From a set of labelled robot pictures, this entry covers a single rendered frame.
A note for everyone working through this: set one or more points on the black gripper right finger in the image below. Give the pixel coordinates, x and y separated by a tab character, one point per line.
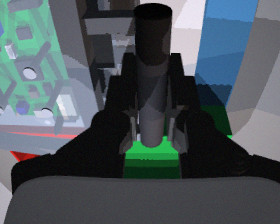
192	133

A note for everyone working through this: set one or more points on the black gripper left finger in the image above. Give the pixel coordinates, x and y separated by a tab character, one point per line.
101	149

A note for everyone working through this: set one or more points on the red open-top bin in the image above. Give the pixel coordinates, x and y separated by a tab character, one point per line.
23	156

